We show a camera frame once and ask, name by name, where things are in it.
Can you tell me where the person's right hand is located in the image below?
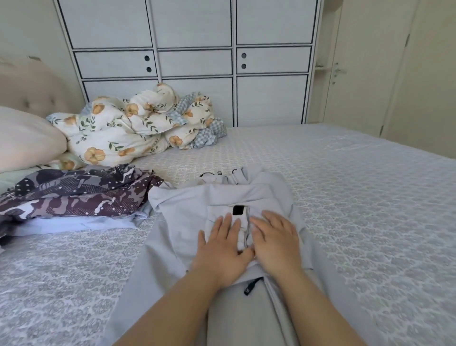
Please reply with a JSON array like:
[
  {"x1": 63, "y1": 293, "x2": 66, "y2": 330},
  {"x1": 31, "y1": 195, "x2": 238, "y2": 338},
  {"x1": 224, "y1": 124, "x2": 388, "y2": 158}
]
[{"x1": 248, "y1": 210, "x2": 304, "y2": 282}]

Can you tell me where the person's left hand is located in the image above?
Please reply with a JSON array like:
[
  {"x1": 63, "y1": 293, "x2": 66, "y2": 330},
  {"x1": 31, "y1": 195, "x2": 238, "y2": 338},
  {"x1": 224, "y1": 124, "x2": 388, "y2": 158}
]
[{"x1": 189, "y1": 212, "x2": 256, "y2": 289}]

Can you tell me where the bed with grey patterned sheet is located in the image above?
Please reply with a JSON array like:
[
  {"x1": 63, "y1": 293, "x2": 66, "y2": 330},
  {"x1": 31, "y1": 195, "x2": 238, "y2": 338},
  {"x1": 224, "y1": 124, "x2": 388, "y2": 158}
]
[{"x1": 0, "y1": 123, "x2": 456, "y2": 346}]

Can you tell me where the light lavender sunscreen jacket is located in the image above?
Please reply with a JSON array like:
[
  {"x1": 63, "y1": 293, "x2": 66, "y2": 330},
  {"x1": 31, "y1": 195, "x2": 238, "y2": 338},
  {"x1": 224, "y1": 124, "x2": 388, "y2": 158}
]
[{"x1": 6, "y1": 203, "x2": 156, "y2": 238}]

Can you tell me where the dark purple patterned garment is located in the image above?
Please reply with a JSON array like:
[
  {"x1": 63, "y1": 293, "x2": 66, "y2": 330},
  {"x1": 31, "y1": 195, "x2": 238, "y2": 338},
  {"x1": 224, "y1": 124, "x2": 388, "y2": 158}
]
[{"x1": 0, "y1": 164, "x2": 165, "y2": 222}]

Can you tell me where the person's left forearm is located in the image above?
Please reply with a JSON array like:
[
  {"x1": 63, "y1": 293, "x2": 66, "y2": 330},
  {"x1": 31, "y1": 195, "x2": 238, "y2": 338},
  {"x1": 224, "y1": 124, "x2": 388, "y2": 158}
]
[{"x1": 114, "y1": 271, "x2": 229, "y2": 346}]

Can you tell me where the person's right forearm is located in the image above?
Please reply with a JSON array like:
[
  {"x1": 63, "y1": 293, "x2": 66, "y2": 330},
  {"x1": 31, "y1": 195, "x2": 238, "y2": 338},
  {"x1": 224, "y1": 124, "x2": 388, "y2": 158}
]
[{"x1": 274, "y1": 267, "x2": 368, "y2": 346}]

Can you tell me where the floral bunched quilt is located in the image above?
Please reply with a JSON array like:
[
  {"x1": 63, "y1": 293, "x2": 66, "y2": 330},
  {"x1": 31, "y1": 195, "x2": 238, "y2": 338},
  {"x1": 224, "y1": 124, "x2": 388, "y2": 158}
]
[{"x1": 93, "y1": 91, "x2": 228, "y2": 150}]

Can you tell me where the floral pillow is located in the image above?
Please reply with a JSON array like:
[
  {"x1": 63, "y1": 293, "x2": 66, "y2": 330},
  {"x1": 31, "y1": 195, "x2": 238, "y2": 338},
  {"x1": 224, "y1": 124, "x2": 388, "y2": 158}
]
[{"x1": 0, "y1": 148, "x2": 88, "y2": 195}]

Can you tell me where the white door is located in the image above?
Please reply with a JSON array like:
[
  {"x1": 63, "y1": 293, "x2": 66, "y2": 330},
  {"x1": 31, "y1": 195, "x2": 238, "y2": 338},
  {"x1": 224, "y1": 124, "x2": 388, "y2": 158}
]
[{"x1": 308, "y1": 0, "x2": 456, "y2": 159}]

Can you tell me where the white wardrobe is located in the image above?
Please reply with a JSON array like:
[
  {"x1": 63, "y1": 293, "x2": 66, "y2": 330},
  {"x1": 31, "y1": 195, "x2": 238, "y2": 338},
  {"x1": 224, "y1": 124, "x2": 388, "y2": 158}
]
[{"x1": 53, "y1": 0, "x2": 326, "y2": 128}]

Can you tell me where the pink plush pillow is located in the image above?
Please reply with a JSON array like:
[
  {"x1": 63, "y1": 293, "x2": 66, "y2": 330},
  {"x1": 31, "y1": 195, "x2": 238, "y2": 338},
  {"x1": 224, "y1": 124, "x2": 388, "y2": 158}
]
[{"x1": 0, "y1": 106, "x2": 69, "y2": 173}]

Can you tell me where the beige tufted headboard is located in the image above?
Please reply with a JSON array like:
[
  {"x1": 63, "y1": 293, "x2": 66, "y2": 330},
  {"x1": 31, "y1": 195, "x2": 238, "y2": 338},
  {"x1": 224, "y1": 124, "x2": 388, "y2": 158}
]
[{"x1": 0, "y1": 53, "x2": 86, "y2": 118}]

